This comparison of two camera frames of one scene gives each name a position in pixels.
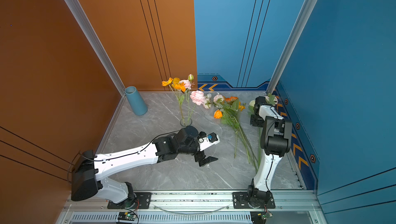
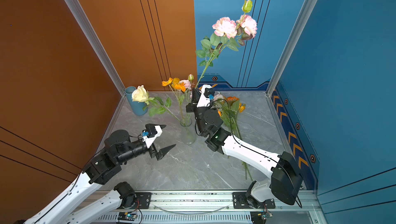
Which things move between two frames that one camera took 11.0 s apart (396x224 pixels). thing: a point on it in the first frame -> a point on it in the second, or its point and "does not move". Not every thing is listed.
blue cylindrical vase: [137, 104] does not move
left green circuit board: [128, 216] does not move
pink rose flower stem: [271, 98] -> [227, 31]
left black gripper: [199, 151] -> [153, 149]
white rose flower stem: [251, 109] -> [158, 108]
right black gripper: [257, 121] -> [194, 106]
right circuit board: [259, 217] does not move
